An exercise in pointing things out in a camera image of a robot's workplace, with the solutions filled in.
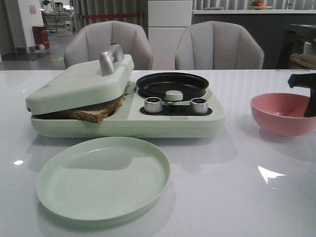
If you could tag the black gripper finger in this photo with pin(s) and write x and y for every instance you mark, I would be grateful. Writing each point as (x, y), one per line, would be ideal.
(307, 81)

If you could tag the pink bowl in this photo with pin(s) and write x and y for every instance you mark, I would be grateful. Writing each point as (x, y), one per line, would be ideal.
(282, 113)

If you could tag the bread slice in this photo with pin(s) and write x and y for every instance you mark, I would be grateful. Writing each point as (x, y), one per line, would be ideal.
(94, 113)
(123, 97)

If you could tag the breakfast maker hinged lid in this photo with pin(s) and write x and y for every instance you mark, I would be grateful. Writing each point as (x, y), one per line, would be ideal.
(81, 85)

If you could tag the mint green breakfast maker base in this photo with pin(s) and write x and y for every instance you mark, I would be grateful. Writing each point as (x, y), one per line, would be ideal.
(128, 121)

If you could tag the beige cushion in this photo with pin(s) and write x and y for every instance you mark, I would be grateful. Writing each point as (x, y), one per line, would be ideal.
(304, 61)

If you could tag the dark appliance at right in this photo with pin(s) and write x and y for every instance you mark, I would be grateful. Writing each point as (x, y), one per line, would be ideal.
(296, 44)

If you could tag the dark grey kitchen counter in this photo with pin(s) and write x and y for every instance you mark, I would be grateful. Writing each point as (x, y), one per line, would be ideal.
(266, 26)

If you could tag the fruit plate on counter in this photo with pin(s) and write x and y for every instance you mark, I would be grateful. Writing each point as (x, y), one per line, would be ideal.
(259, 5)

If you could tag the right grey upholstered chair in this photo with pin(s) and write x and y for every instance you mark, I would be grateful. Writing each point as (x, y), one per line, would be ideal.
(214, 45)

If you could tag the right silver control knob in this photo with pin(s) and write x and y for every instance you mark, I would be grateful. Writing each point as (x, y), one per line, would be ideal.
(198, 106)

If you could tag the silver control knob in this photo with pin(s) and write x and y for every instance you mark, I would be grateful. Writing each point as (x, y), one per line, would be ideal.
(198, 106)
(153, 105)

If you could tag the black round frying pan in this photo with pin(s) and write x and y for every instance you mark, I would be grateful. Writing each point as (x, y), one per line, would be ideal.
(157, 84)

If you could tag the white refrigerator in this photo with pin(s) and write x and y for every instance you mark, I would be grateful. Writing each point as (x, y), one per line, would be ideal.
(167, 19)

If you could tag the left silver control knob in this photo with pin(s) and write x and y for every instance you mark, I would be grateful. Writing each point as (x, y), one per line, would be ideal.
(153, 105)

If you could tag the red barrier tape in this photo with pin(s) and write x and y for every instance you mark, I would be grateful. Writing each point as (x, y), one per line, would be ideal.
(108, 16)

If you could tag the mint green plate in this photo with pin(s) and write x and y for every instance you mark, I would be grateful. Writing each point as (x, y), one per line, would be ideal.
(110, 179)

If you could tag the red bin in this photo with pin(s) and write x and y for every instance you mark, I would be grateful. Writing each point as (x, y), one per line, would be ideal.
(41, 36)

